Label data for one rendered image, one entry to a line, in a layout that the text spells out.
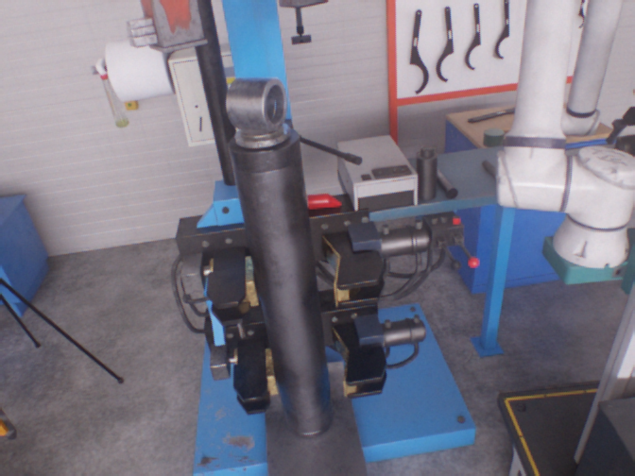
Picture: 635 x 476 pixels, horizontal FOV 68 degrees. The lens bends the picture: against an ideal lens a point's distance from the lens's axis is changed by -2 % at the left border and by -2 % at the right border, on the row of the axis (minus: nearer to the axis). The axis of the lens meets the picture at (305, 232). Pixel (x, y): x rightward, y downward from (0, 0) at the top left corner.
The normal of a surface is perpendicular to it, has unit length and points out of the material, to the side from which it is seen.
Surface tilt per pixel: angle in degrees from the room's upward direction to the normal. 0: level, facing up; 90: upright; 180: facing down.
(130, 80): 94
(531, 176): 65
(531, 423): 0
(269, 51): 90
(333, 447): 0
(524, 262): 90
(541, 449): 0
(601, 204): 91
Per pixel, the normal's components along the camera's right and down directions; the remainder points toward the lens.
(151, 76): 0.11, 0.58
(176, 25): 0.55, 0.40
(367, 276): -0.11, -0.84
